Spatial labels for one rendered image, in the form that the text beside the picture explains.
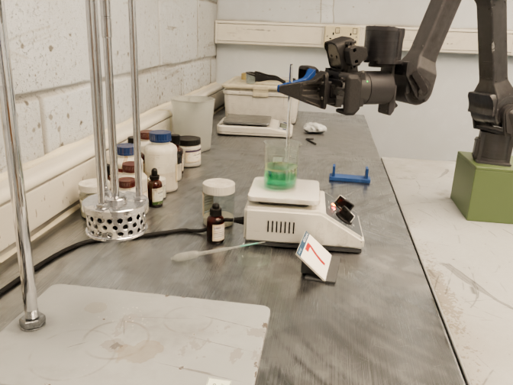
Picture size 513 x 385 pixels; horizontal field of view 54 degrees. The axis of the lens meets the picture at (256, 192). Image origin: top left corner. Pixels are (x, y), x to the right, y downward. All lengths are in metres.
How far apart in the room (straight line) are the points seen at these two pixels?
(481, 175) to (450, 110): 1.33
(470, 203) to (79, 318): 0.76
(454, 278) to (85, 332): 0.53
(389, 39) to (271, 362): 0.55
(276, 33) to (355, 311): 1.72
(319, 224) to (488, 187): 0.39
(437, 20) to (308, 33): 1.34
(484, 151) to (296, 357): 0.66
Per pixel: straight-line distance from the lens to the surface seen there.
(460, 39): 2.31
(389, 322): 0.68
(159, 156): 1.09
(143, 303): 0.68
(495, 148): 1.10
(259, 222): 0.83
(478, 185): 1.07
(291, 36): 2.26
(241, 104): 1.98
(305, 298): 0.71
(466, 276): 0.84
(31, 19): 0.99
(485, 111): 1.07
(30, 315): 0.65
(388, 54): 0.89
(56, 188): 0.97
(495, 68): 1.06
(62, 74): 1.07
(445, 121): 2.39
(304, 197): 0.83
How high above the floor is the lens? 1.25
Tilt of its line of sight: 18 degrees down
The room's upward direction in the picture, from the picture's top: 2 degrees clockwise
